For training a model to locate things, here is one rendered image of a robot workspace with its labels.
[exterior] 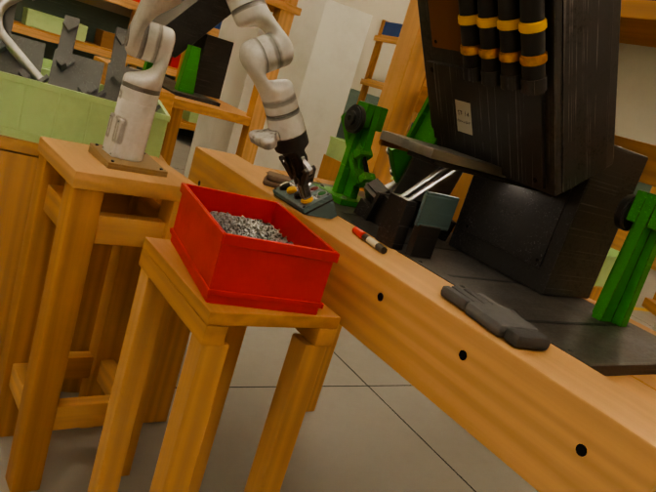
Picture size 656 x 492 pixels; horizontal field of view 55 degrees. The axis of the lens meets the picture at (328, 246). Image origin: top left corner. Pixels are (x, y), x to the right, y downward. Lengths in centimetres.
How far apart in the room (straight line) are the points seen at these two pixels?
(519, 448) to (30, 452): 124
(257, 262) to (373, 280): 25
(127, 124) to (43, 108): 41
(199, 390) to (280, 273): 23
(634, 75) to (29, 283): 1256
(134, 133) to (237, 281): 68
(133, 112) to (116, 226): 28
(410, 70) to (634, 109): 1129
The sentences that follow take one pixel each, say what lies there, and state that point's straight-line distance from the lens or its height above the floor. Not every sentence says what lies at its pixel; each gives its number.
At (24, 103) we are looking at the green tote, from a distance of 198.
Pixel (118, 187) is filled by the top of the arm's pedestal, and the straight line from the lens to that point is 152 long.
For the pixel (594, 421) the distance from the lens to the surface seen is 90.
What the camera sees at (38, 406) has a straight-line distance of 173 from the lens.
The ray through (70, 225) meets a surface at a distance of 153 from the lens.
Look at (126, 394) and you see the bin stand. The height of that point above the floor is 47.
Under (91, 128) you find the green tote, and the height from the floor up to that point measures 87.
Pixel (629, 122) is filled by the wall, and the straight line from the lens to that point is 1331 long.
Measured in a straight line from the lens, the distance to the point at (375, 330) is 117.
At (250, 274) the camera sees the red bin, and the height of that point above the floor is 86.
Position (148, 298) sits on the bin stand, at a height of 69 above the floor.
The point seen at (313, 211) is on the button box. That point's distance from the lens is 141.
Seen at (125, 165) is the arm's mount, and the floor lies 86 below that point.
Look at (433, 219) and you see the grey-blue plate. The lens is 134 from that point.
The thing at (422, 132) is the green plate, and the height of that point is 114.
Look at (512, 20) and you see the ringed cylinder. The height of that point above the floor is 137.
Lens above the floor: 118
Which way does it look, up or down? 14 degrees down
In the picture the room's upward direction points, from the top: 17 degrees clockwise
